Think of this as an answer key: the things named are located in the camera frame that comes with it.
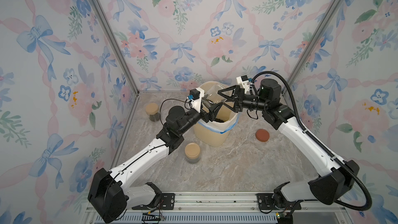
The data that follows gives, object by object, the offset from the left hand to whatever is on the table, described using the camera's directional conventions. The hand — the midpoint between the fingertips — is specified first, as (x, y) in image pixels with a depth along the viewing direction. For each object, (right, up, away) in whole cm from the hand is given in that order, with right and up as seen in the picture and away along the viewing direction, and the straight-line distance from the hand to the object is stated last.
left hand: (215, 98), depth 65 cm
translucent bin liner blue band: (+4, -13, +6) cm, 15 cm away
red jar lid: (+32, -21, +32) cm, 50 cm away
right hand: (+3, 0, 0) cm, 3 cm away
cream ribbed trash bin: (+1, -16, +8) cm, 18 cm away
